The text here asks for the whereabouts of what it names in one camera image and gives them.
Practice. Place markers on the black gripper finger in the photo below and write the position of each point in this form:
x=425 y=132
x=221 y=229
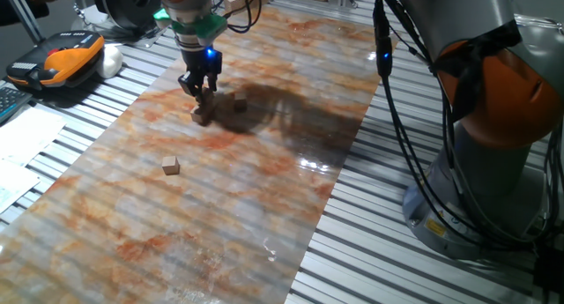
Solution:
x=190 y=84
x=211 y=81

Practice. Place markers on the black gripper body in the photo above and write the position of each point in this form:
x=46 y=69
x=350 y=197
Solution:
x=200 y=62

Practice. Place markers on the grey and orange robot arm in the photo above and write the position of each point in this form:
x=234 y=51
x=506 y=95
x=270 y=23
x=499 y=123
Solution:
x=449 y=13

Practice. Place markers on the black sleeved forearm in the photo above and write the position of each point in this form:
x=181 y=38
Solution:
x=17 y=11

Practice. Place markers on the small brown cardboard box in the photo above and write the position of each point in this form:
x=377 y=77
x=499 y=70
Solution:
x=233 y=0

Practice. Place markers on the white rounded object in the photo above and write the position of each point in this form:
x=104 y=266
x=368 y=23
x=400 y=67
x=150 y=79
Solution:
x=110 y=61

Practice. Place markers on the black round drum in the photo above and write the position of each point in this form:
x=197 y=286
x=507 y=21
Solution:
x=125 y=4

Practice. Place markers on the orange and black teach pendant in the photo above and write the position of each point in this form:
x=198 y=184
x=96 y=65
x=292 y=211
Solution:
x=66 y=57

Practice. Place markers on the orange marble pattern sheet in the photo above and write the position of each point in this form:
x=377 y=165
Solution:
x=176 y=229

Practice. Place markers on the blank white paper sheet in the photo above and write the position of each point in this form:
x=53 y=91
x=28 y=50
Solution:
x=26 y=134

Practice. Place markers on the grey aluminium bar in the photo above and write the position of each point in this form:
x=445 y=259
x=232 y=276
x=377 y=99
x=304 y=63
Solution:
x=24 y=15

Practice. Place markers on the black keyboard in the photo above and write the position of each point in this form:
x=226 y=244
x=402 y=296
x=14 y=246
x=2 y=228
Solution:
x=11 y=102

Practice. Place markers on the white paper with print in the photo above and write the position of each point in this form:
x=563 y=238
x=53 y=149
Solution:
x=15 y=185

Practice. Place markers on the green gripper mount plate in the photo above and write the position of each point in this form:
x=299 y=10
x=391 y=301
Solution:
x=202 y=26

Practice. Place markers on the grey metal base plate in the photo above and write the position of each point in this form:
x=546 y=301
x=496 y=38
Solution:
x=132 y=36

